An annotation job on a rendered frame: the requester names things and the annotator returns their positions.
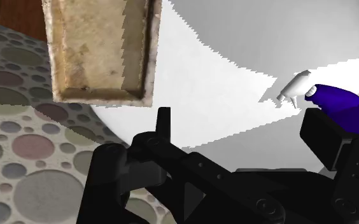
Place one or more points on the white round table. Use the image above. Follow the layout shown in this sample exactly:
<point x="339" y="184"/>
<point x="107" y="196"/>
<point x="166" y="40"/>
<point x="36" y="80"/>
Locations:
<point x="216" y="93"/>

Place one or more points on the grey rug with coloured circles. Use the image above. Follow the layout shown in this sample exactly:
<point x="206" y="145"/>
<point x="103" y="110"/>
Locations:
<point x="27" y="155"/>

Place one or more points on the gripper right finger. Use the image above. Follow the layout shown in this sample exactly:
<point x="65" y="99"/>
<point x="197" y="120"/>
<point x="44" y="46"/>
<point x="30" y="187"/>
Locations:
<point x="353" y="173"/>

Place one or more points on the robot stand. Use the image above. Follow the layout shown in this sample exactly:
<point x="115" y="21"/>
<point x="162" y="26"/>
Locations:
<point x="89" y="52"/>

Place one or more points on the blue spray bottle white nozzle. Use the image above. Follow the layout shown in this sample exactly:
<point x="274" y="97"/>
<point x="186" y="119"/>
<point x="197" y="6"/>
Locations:
<point x="337" y="104"/>

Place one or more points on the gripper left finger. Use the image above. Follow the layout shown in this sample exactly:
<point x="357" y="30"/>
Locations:
<point x="198" y="173"/>

